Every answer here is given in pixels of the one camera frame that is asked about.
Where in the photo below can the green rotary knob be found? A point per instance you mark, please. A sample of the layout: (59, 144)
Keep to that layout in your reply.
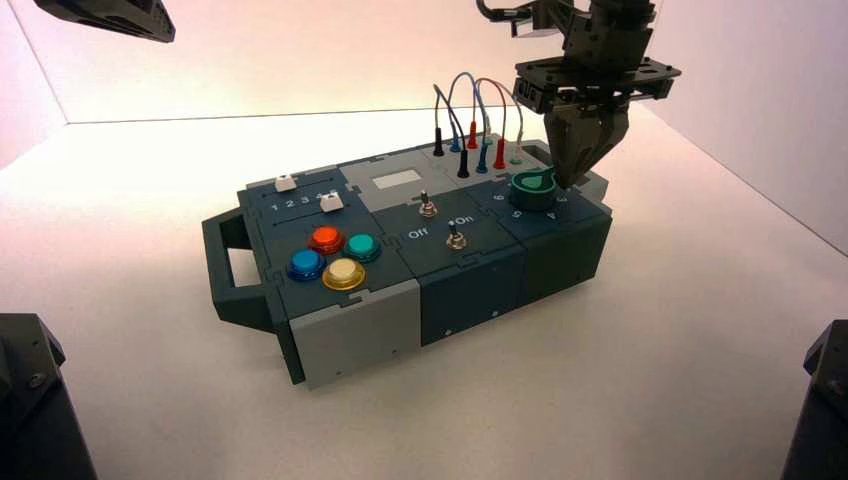
(533, 191)

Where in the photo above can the blue round push button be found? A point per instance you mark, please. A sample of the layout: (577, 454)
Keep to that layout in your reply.
(306, 264)

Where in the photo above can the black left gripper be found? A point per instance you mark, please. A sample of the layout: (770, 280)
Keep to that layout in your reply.
(112, 14)

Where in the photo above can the white slider cap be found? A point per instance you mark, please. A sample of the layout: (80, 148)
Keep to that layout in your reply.
(285, 183)
(331, 202)

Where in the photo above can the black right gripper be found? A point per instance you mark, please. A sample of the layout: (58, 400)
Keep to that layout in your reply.
(606, 46)

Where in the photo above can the metal toggle switch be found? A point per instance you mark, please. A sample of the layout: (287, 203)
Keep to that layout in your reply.
(428, 208)
(455, 240)

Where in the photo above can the green round push button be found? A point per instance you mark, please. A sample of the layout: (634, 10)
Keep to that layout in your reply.
(362, 246)

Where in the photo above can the red round push button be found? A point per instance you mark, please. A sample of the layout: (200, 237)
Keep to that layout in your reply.
(326, 238)

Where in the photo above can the dark teal grey control box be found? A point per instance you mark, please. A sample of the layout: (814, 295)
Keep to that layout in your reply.
(464, 285)

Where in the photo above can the yellow round push button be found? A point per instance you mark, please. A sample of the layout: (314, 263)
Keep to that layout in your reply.
(343, 273)

